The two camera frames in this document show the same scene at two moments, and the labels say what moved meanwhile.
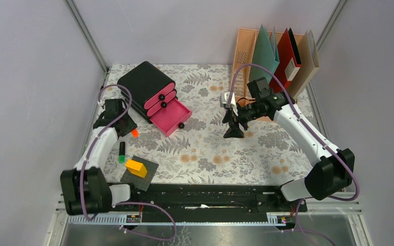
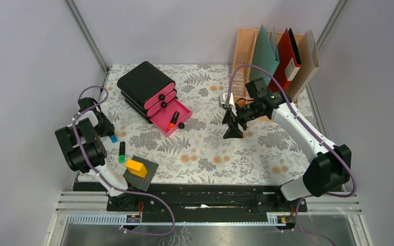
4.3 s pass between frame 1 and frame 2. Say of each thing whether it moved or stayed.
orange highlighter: moved
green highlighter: stayed
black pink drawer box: stayed
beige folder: stayed
